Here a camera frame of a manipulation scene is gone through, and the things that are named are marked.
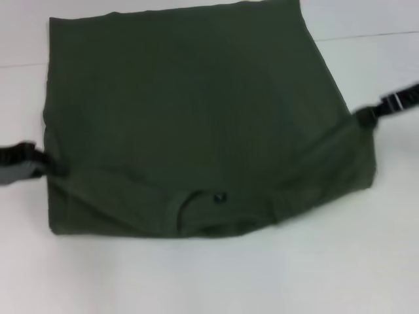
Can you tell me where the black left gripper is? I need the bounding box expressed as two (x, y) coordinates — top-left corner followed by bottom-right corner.
(0, 141), (68, 187)

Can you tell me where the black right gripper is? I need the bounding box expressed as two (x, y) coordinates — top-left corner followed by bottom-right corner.
(355, 83), (419, 129)

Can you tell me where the dark green FREE t-shirt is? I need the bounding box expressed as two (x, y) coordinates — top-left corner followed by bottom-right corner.
(41, 0), (380, 240)

